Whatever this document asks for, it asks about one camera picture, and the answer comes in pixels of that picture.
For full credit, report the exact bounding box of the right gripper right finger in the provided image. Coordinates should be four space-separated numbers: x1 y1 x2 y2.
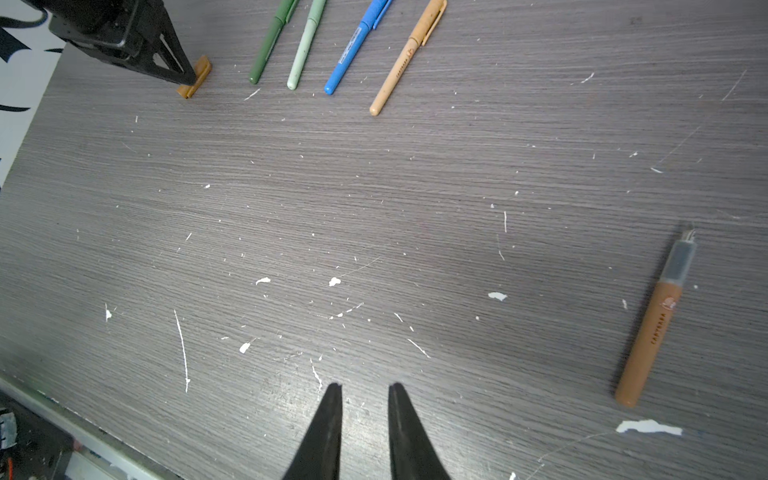
388 383 450 480

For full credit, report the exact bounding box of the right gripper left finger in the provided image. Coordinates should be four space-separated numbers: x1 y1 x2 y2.
283 383 342 480

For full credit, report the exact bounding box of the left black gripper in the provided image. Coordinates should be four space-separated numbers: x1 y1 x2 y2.
25 0 196 85

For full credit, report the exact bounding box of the green pen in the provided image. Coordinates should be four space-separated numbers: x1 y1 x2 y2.
249 0 298 85
287 0 327 90

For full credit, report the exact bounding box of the blue pen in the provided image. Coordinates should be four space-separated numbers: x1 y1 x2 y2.
324 0 392 95

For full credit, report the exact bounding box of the tan pen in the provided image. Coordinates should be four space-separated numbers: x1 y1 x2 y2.
369 0 448 116
615 229 696 407

